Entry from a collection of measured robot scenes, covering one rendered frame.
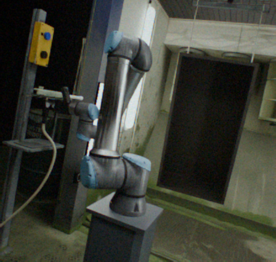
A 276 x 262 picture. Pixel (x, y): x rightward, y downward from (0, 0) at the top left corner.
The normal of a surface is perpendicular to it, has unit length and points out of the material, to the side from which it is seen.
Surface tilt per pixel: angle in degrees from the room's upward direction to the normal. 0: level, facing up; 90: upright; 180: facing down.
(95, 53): 90
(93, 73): 90
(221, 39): 90
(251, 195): 57
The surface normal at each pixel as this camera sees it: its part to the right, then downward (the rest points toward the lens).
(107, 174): 0.48, 0.05
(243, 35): -0.37, -0.01
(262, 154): -0.20, -0.55
